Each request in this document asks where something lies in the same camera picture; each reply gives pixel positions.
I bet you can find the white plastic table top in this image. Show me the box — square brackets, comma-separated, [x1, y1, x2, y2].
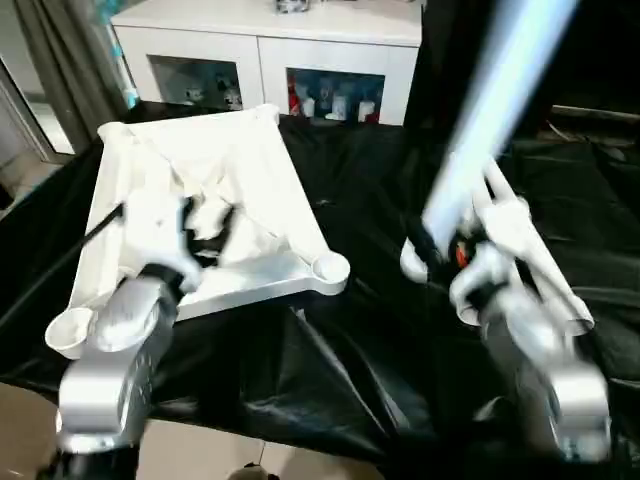
[43, 102, 351, 360]

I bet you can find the black mat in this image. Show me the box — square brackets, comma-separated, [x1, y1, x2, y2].
[0, 99, 640, 480]

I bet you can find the white glass-door cabinet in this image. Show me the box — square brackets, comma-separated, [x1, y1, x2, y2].
[109, 0, 426, 126]

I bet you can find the black cabinet gold label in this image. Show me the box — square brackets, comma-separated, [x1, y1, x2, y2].
[404, 0, 556, 131]

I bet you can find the grey curtain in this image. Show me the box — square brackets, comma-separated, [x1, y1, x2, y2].
[14, 0, 131, 151]

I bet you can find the dark robot body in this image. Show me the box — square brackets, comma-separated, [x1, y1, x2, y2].
[227, 462, 281, 480]

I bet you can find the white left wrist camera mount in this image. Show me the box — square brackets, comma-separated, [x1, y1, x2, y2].
[122, 192, 204, 294]

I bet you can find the grey door frame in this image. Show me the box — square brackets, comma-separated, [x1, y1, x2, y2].
[0, 54, 76, 161]

